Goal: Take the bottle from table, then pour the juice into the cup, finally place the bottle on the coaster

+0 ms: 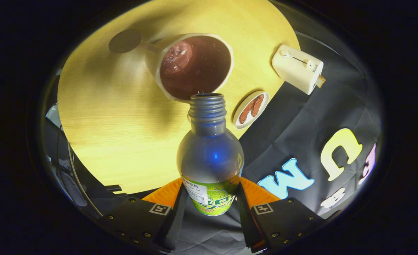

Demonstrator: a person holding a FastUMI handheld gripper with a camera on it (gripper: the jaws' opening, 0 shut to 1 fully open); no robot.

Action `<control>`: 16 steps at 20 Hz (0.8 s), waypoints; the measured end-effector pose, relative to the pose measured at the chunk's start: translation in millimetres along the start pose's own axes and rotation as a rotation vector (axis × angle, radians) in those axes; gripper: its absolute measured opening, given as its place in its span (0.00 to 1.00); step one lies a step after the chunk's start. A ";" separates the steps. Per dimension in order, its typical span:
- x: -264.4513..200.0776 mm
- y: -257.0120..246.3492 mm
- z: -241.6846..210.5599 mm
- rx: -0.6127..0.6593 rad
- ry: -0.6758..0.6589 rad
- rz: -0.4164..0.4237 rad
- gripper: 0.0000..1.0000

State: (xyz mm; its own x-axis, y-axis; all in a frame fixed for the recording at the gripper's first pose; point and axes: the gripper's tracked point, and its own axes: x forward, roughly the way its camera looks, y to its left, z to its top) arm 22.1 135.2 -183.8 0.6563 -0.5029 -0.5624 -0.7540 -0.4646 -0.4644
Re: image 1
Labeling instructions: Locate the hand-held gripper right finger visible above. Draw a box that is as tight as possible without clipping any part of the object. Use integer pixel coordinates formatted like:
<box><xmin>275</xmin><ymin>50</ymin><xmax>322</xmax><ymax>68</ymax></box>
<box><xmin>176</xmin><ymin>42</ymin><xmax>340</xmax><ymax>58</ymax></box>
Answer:
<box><xmin>236</xmin><ymin>177</ymin><xmax>326</xmax><ymax>253</ymax></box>

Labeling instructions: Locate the brown sausage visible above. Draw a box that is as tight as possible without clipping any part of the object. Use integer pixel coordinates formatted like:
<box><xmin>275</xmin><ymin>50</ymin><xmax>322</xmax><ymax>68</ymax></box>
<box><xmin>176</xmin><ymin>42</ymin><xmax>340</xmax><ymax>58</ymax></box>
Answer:
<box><xmin>238</xmin><ymin>100</ymin><xmax>256</xmax><ymax>124</ymax></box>
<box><xmin>250</xmin><ymin>94</ymin><xmax>265</xmax><ymax>117</ymax></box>

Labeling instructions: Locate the beige cup with wooden handle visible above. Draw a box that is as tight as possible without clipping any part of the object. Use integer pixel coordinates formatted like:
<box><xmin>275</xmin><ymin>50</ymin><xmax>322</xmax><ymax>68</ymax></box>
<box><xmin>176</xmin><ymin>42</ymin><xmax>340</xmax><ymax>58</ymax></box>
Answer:
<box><xmin>109</xmin><ymin>29</ymin><xmax>235</xmax><ymax>103</ymax></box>

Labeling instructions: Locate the silver bottle with green label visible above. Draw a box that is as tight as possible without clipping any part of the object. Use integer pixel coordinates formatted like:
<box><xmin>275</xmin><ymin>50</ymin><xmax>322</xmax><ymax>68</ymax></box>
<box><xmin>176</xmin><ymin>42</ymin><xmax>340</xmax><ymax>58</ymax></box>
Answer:
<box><xmin>176</xmin><ymin>93</ymin><xmax>245</xmax><ymax>216</ymax></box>

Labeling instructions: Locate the white plate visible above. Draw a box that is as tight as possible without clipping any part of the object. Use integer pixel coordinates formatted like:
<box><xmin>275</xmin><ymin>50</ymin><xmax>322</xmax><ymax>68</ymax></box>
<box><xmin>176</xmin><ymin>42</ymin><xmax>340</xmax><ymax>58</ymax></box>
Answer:
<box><xmin>233</xmin><ymin>91</ymin><xmax>270</xmax><ymax>130</ymax></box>

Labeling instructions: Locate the white toaster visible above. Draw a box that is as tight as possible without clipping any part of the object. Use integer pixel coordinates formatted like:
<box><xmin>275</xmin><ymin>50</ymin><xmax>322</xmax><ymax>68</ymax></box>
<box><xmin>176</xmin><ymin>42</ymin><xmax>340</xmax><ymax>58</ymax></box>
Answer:
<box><xmin>271</xmin><ymin>44</ymin><xmax>324</xmax><ymax>95</ymax></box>

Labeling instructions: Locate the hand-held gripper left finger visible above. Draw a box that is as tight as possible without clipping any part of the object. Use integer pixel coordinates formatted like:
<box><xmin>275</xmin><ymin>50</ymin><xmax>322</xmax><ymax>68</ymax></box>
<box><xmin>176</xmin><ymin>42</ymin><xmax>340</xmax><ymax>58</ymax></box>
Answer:
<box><xmin>101</xmin><ymin>177</ymin><xmax>189</xmax><ymax>251</ymax></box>

